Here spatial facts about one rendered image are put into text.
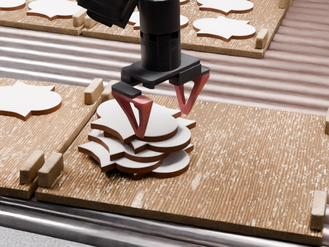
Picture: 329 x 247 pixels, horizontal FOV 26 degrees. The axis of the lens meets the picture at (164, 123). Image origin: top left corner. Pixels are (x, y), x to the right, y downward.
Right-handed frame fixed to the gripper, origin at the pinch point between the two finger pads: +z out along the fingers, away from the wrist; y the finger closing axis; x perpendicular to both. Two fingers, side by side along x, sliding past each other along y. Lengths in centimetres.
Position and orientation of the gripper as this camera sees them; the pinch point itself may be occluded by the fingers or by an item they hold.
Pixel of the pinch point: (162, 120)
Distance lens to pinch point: 106.6
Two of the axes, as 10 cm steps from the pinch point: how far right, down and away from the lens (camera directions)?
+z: 0.3, 8.8, 4.7
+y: -7.0, 3.5, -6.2
